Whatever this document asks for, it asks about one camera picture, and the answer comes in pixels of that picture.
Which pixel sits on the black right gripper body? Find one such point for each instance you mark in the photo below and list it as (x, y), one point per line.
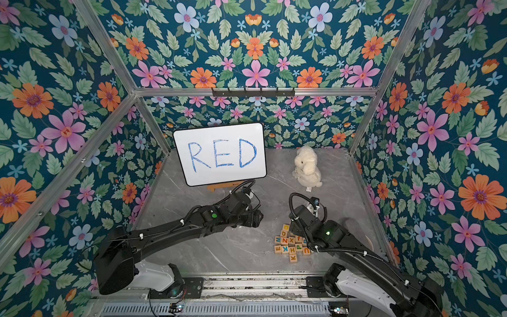
(300, 225)

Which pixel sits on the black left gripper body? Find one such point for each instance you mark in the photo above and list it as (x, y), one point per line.
(245, 218)

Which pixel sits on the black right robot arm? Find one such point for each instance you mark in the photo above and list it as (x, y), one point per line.
(360, 272)

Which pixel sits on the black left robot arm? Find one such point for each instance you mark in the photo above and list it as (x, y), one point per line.
(120, 261)

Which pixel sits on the wooden block letter K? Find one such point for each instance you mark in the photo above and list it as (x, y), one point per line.
(293, 258)

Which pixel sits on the whiteboard with word RED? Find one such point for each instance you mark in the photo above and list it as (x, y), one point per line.
(221, 154)

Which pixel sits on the wooden whiteboard stand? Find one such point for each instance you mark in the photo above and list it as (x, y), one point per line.
(214, 187)

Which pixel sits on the grey whiteboard eraser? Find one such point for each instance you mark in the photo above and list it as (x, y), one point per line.
(354, 227)

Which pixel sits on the white plush dog toy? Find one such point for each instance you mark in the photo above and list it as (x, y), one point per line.
(306, 169)

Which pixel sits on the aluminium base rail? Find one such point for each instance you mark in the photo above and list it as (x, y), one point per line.
(250, 294)

